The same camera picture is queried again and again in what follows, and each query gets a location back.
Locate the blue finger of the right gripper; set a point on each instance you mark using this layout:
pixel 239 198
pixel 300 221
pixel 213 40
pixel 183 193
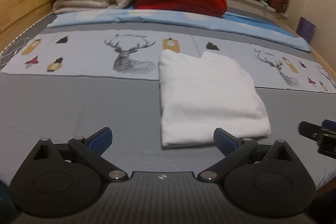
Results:
pixel 319 134
pixel 330 125

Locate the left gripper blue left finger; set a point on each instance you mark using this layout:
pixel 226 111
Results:
pixel 90 150

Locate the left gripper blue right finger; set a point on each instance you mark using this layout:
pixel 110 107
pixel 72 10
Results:
pixel 236 153

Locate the white long-sleeve baby shirt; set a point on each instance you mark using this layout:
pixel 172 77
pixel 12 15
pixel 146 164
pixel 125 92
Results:
pixel 200 94

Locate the purple paper bag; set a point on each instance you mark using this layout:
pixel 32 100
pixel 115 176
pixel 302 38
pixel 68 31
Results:
pixel 305 29

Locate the deer print bed sheet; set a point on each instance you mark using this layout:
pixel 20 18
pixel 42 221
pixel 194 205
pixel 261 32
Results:
pixel 131 54

